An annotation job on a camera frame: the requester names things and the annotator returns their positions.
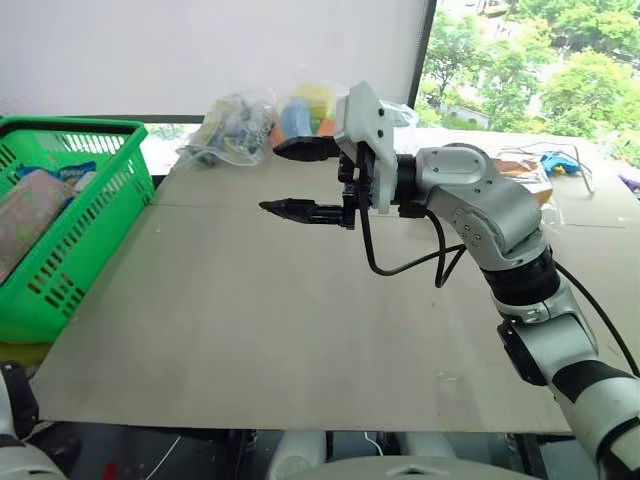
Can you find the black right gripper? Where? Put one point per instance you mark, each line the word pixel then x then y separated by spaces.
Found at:
pixel 352 200

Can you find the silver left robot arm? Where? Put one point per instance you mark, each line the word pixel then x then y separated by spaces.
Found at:
pixel 20 450

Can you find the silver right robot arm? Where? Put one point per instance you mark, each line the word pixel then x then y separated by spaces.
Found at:
pixel 475 200

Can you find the clear bag of small items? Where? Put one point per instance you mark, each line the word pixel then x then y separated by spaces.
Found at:
pixel 235 127

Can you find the green plastic basket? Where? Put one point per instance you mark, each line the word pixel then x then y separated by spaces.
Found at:
pixel 107 210

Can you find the clear bag of colourful sponges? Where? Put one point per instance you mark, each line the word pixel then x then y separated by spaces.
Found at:
pixel 310 107

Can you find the white backdrop screen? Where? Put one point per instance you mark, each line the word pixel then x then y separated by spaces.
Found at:
pixel 200 50

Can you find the orange plastic packet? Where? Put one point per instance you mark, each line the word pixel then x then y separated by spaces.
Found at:
pixel 525 172

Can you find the blue white snack bag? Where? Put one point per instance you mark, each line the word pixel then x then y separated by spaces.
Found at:
pixel 75 175

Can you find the pink packaged item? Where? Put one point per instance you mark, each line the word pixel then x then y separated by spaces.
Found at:
pixel 30 215

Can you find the grey robot torso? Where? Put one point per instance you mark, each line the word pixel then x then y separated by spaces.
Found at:
pixel 400 467

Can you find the purple object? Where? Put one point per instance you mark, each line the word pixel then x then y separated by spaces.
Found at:
pixel 631 182

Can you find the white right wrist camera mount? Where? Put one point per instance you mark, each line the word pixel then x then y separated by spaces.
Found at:
pixel 370 110

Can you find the black window frame post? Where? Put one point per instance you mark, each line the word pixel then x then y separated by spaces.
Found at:
pixel 421 50

